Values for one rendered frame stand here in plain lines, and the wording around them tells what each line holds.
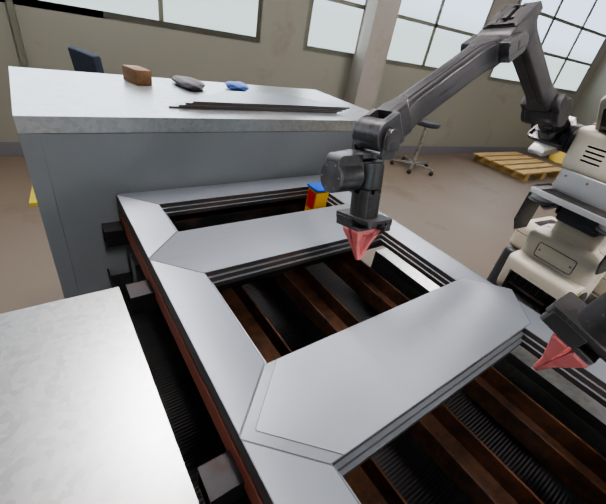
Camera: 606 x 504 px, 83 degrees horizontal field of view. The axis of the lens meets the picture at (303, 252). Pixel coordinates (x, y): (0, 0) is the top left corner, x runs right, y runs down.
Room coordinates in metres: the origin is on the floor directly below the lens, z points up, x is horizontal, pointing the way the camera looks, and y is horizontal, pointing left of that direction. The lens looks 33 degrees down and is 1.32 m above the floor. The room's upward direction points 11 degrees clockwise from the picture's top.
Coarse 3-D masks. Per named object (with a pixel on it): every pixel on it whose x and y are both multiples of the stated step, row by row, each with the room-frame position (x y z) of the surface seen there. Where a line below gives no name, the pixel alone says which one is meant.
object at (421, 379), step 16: (368, 320) 0.53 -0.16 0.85; (368, 336) 0.48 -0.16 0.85; (384, 336) 0.49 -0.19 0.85; (384, 352) 0.45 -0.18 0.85; (400, 352) 0.46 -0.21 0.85; (400, 368) 0.42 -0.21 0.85; (416, 368) 0.43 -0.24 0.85; (432, 368) 0.43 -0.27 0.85; (416, 384) 0.39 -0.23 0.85; (432, 384) 0.40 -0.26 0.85
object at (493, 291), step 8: (472, 280) 0.75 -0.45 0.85; (480, 288) 0.72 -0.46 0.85; (488, 288) 0.73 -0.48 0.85; (496, 288) 0.74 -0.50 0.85; (496, 296) 0.70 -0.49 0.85; (504, 296) 0.71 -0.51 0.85; (504, 304) 0.68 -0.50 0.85; (512, 304) 0.68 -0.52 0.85; (520, 312) 0.66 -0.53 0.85; (528, 320) 0.63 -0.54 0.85
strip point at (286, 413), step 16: (272, 384) 0.34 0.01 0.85; (288, 384) 0.34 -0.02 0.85; (272, 400) 0.31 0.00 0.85; (288, 400) 0.32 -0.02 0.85; (304, 400) 0.32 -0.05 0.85; (272, 416) 0.29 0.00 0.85; (288, 416) 0.29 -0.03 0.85; (304, 416) 0.29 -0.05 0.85; (272, 432) 0.26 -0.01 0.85; (288, 432) 0.27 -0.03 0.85; (304, 432) 0.27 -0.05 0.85; (320, 432) 0.28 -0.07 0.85; (320, 448) 0.25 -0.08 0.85; (336, 448) 0.26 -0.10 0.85
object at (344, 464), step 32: (288, 192) 1.11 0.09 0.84; (128, 224) 0.73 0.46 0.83; (288, 256) 0.72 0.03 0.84; (320, 256) 0.77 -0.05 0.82; (416, 256) 0.84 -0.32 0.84; (160, 288) 0.52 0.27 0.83; (192, 352) 0.38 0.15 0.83; (448, 384) 0.42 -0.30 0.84; (576, 384) 0.50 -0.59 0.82; (224, 416) 0.28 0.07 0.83; (256, 416) 0.28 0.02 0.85; (416, 416) 0.35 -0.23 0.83; (288, 448) 0.25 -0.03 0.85; (256, 480) 0.21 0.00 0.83
